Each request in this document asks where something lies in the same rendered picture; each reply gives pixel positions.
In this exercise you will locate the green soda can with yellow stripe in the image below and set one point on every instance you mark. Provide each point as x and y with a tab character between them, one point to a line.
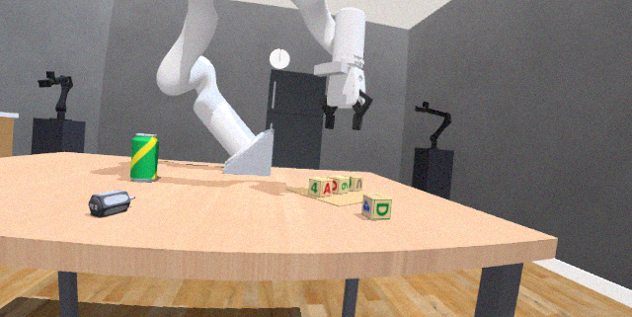
144	158

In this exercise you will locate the pale yellow square mat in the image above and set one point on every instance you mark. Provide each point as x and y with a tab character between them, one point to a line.
337	200

